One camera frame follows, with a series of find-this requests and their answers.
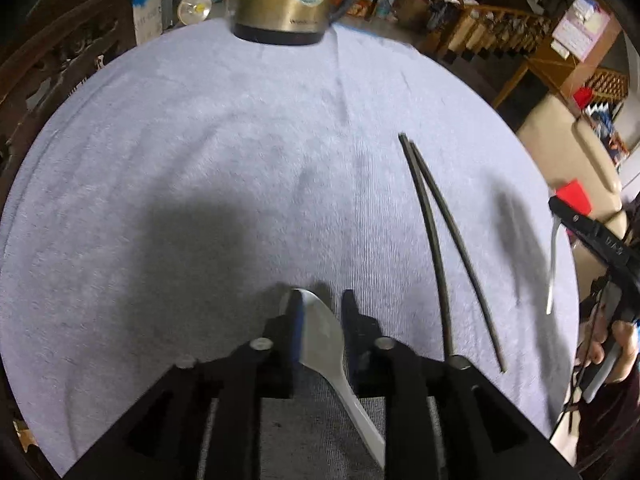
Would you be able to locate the white plastic spoon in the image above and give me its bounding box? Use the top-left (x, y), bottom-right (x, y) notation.
top-left (281, 288), bottom-right (385, 469)
top-left (544, 216), bottom-right (562, 315)

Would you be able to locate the dark metal chopstick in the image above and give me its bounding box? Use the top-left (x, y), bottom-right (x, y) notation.
top-left (398, 132), bottom-right (454, 360)
top-left (408, 141), bottom-right (509, 374)

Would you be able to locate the person's right hand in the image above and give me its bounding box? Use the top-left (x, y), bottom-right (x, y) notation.
top-left (587, 318), bottom-right (640, 384)

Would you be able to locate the red plastic stool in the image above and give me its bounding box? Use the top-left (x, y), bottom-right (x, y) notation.
top-left (555, 179), bottom-right (592, 216)

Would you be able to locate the beige sofa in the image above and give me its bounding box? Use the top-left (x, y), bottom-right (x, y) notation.
top-left (515, 91), bottom-right (632, 281)

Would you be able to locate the light blue table cloth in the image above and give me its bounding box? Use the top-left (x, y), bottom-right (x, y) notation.
top-left (1, 20), bottom-right (577, 474)

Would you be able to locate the wooden stair railing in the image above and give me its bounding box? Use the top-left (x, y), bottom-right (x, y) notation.
top-left (427, 6), bottom-right (629, 107)

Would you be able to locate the carved dark wooden sideboard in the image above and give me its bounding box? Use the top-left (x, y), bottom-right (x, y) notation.
top-left (1, 0), bottom-right (136, 200)

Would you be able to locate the wall calendar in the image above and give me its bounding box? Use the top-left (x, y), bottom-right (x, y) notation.
top-left (550, 0), bottom-right (611, 62)

